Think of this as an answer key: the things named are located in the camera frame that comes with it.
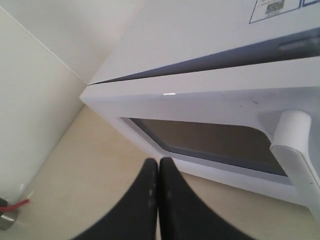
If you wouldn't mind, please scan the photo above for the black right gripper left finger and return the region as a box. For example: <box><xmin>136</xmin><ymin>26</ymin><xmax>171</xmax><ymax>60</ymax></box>
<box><xmin>75</xmin><ymin>158</ymin><xmax>158</xmax><ymax>240</ymax></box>

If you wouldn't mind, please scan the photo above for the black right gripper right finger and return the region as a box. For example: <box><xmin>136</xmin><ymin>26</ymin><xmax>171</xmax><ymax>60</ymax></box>
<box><xmin>158</xmin><ymin>157</ymin><xmax>252</xmax><ymax>240</ymax></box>

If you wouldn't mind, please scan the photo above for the white microwave door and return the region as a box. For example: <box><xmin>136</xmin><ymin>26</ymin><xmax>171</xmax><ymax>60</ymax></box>
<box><xmin>80</xmin><ymin>57</ymin><xmax>320</xmax><ymax>219</ymax></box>

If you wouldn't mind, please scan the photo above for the white microwave oven body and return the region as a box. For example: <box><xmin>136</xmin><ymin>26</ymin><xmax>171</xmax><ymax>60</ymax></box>
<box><xmin>91</xmin><ymin>0</ymin><xmax>320</xmax><ymax>84</ymax></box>

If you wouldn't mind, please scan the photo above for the white blue warning label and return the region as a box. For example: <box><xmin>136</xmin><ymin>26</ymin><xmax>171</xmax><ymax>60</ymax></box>
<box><xmin>249</xmin><ymin>0</ymin><xmax>320</xmax><ymax>24</ymax></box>

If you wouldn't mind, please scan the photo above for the metal cylinder with red wire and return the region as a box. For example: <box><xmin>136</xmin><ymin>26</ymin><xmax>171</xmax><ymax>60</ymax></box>
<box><xmin>0</xmin><ymin>189</ymin><xmax>35</xmax><ymax>231</ymax></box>

